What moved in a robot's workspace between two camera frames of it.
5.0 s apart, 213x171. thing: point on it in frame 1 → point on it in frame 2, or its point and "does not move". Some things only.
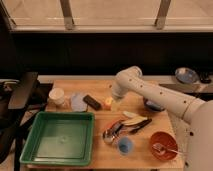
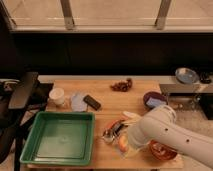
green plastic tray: (59, 138) does not move
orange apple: (108, 103) → (123, 143)
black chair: (23, 97) does not move
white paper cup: (57, 95) does not move
